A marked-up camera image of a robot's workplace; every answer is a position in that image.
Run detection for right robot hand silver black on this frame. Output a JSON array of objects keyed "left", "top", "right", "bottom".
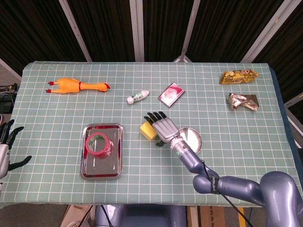
[{"left": 143, "top": 110, "right": 180, "bottom": 147}]

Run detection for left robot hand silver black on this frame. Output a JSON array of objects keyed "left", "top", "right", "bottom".
[{"left": 0, "top": 119, "right": 32, "bottom": 179}]

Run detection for yellow cube block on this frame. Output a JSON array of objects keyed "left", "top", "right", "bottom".
[{"left": 139, "top": 121, "right": 158, "bottom": 142}]

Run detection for red tape roll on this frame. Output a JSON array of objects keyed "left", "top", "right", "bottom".
[{"left": 85, "top": 132, "right": 112, "bottom": 159}]

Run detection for round steel plate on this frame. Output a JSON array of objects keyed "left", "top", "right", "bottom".
[{"left": 177, "top": 127, "right": 204, "bottom": 156}]

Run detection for red stamp pad case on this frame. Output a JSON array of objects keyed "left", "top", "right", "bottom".
[{"left": 158, "top": 82, "right": 185, "bottom": 108}]

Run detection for white green small bottle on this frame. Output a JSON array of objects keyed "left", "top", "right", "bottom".
[{"left": 126, "top": 90, "right": 150, "bottom": 105}]

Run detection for green checked tablecloth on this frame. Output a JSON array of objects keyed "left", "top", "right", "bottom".
[{"left": 0, "top": 61, "right": 299, "bottom": 209}]

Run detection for rectangular steel tray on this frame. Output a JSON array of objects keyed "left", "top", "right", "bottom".
[{"left": 79, "top": 122, "right": 124, "bottom": 180}]

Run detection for crumpled silver red wrapper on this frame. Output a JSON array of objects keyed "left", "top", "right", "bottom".
[{"left": 227, "top": 93, "right": 260, "bottom": 112}]

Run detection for yellow snack packet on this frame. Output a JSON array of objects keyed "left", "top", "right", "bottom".
[{"left": 219, "top": 69, "right": 259, "bottom": 85}]

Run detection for blue-grey robot torso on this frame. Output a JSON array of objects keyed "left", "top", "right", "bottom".
[{"left": 94, "top": 203, "right": 187, "bottom": 227}]

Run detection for light wooden plank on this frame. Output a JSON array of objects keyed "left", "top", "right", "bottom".
[{"left": 187, "top": 206, "right": 199, "bottom": 227}]

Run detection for orange rubber chicken toy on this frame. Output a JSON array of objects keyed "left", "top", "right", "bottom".
[{"left": 46, "top": 78, "right": 111, "bottom": 95}]

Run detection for brown cardboard box with print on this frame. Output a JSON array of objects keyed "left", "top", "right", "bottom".
[{"left": 197, "top": 206, "right": 240, "bottom": 227}]

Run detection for dark brown curtain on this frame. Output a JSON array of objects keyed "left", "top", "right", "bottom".
[{"left": 0, "top": 0, "right": 303, "bottom": 105}]

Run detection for tangled black floor cables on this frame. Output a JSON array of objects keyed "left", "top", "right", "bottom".
[{"left": 0, "top": 82, "right": 18, "bottom": 114}]

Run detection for white metal frame post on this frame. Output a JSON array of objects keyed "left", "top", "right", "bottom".
[
  {"left": 58, "top": 0, "right": 92, "bottom": 62},
  {"left": 174, "top": 0, "right": 201, "bottom": 63},
  {"left": 241, "top": 0, "right": 299, "bottom": 63},
  {"left": 129, "top": 0, "right": 145, "bottom": 62}
]

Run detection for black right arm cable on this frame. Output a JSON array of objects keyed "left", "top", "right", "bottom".
[{"left": 201, "top": 159, "right": 255, "bottom": 227}]

